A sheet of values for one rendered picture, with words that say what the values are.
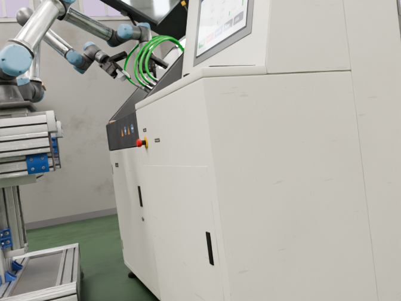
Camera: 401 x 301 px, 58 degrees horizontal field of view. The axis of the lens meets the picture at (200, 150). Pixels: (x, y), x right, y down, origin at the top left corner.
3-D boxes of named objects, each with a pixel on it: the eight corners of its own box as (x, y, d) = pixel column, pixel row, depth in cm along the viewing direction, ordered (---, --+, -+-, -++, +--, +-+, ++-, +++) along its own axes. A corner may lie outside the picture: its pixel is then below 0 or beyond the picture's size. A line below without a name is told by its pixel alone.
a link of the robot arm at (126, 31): (114, 42, 197) (130, 43, 205) (126, 36, 190) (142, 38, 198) (112, 27, 197) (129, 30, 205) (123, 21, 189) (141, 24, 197)
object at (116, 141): (110, 150, 224) (107, 124, 224) (117, 149, 226) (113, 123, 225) (137, 146, 168) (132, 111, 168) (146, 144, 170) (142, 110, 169)
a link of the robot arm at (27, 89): (5, 101, 202) (1, 76, 202) (17, 103, 216) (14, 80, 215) (25, 98, 202) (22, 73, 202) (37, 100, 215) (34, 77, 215)
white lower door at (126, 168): (123, 259, 227) (108, 151, 225) (127, 258, 228) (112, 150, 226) (156, 292, 168) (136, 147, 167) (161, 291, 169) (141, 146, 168)
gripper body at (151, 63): (138, 74, 205) (136, 53, 205) (153, 74, 209) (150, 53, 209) (142, 71, 198) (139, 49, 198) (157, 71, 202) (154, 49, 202)
